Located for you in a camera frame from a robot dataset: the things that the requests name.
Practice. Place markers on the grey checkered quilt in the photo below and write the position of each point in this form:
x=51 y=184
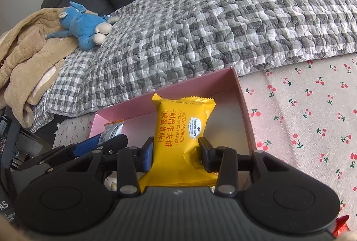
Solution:
x=209 y=20

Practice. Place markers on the yellow waffle snack packet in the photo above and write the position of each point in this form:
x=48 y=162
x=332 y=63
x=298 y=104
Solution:
x=178 y=129

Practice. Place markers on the blue plush toy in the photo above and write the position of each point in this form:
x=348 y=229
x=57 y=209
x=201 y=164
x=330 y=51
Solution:
x=81 y=23

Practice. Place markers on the red snack packet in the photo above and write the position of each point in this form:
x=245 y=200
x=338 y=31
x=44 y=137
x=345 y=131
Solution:
x=341 y=225

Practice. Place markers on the pink cardboard box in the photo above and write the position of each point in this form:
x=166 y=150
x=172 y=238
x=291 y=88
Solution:
x=223 y=96

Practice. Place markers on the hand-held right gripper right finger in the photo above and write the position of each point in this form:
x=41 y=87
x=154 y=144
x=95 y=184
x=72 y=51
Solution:
x=206 y=154

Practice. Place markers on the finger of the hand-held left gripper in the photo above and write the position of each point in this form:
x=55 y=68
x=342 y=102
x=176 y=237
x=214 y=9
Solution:
x=114 y=142
x=86 y=146

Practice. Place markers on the cherry print tablecloth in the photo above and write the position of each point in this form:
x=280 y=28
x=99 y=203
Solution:
x=306 y=118

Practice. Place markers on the grey white snack packet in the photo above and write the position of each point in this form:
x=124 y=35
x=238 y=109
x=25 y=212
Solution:
x=113 y=129

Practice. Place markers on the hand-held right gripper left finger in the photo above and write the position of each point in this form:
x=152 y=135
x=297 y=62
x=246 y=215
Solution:
x=147 y=157

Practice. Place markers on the beige fleece coat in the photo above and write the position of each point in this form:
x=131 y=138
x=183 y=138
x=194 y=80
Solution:
x=28 y=62

